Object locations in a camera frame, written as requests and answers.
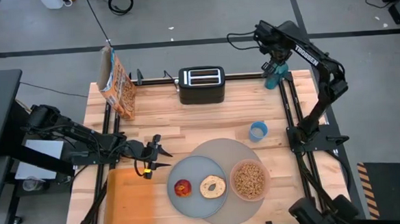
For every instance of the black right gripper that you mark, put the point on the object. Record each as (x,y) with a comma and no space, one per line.
(279,54)

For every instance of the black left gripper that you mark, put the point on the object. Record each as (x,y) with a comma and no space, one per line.
(153,155)

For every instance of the teal water bottle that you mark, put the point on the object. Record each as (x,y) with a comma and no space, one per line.
(274,82)

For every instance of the red yellow apple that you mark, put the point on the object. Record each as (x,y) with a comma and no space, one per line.
(182,188)

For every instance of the toasted bagel half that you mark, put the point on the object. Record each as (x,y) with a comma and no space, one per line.
(221,189)

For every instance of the orange cereal box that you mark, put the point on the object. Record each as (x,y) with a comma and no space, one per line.
(123,95)

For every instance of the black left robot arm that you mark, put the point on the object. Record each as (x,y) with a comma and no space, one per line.
(67,129)

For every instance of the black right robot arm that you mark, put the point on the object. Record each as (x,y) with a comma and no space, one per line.
(306,55)

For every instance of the grey-blue round plate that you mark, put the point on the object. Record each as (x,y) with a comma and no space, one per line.
(194,208)

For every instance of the black two-slot toaster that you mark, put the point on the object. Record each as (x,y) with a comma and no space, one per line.
(202,93)

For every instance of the blue cup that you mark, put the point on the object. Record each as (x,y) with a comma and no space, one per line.
(252,136)

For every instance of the grey round placemat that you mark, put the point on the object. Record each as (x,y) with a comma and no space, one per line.
(229,148)

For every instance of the pink bowl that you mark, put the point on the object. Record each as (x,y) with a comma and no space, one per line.
(231,181)

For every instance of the brown cereal pieces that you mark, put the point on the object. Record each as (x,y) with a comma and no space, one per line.
(250,181)

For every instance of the white sheet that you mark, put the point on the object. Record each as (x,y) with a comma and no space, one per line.
(35,168)

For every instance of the clear plastic cup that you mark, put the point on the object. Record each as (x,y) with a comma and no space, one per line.
(32,184)

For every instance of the black bulky object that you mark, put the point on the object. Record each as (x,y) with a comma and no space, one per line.
(308,212)

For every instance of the black mat yellow hazard stripes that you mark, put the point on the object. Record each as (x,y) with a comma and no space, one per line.
(396,191)

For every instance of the white container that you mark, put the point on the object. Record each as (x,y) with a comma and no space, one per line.
(52,1)

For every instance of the black aluminium table frame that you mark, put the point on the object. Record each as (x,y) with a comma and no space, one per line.
(246,76)

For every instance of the black frame clamp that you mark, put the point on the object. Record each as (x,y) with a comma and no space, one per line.
(139,76)

